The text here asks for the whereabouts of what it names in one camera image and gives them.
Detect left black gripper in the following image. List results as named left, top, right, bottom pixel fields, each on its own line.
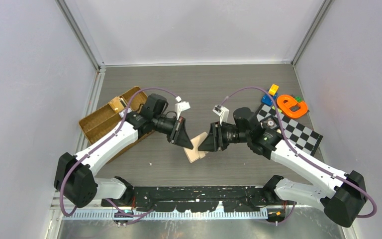
left=153, top=115, right=193, bottom=149

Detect orange plastic letter toy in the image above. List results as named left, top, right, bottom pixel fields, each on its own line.
left=276, top=95, right=309, bottom=119

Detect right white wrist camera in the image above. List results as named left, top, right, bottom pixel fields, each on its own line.
left=212, top=105, right=230, bottom=125

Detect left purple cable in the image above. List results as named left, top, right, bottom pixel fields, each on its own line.
left=58, top=87, right=183, bottom=218

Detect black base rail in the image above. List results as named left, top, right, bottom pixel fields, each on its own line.
left=111, top=186, right=292, bottom=213

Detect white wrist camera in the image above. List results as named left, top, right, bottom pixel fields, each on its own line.
left=212, top=105, right=230, bottom=125
left=175, top=101, right=191, bottom=120

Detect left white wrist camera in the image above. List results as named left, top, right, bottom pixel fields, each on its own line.
left=175, top=101, right=191, bottom=120

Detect blue toy block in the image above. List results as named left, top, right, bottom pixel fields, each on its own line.
left=261, top=93, right=278, bottom=106

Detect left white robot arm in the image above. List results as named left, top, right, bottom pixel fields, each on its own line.
left=54, top=94, right=193, bottom=208

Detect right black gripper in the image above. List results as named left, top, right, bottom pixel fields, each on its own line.
left=198, top=121, right=250, bottom=152

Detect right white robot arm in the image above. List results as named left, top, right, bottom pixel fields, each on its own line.
left=198, top=107, right=367, bottom=228

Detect beige card holder wallet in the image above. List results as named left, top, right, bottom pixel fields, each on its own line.
left=184, top=131, right=209, bottom=163

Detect green toy block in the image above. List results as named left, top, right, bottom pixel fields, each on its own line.
left=294, top=96, right=303, bottom=103

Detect gold credit card in tray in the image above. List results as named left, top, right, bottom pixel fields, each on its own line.
left=108, top=96, right=127, bottom=113

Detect yellow toy block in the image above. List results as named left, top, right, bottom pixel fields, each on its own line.
left=268, top=84, right=279, bottom=96

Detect black white checkerboard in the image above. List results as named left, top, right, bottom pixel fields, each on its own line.
left=256, top=103, right=323, bottom=156

